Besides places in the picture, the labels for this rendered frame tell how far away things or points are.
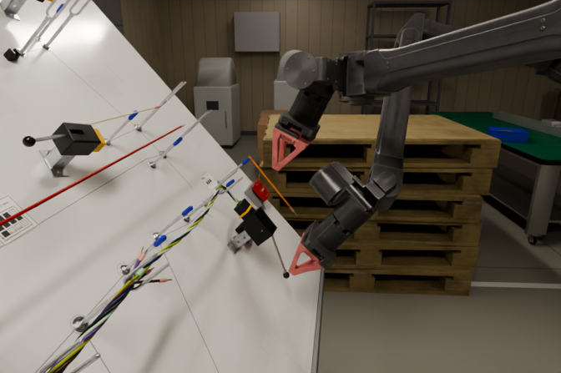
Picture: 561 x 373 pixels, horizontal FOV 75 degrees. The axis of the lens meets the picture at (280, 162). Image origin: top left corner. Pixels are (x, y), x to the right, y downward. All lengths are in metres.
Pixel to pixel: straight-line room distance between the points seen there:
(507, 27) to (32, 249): 0.57
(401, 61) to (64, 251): 0.50
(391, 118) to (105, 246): 0.57
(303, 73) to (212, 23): 6.33
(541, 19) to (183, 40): 6.72
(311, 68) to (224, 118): 5.25
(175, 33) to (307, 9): 2.32
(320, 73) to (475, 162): 1.86
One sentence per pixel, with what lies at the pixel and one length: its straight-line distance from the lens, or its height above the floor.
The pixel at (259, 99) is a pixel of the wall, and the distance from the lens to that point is 6.79.
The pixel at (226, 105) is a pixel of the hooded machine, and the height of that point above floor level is 0.69.
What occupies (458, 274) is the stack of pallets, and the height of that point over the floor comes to 0.15.
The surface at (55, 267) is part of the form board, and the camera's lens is 0.52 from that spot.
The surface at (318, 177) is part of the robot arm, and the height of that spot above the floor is 1.22.
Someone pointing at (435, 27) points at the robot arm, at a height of 1.50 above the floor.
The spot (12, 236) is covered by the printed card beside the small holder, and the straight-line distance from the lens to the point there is 0.52.
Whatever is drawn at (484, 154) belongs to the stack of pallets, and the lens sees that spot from 2.37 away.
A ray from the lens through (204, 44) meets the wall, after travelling 6.90.
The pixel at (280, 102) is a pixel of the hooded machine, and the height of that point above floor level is 0.73.
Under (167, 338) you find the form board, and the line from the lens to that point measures 0.56.
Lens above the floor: 1.44
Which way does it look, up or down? 16 degrees down
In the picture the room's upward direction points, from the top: straight up
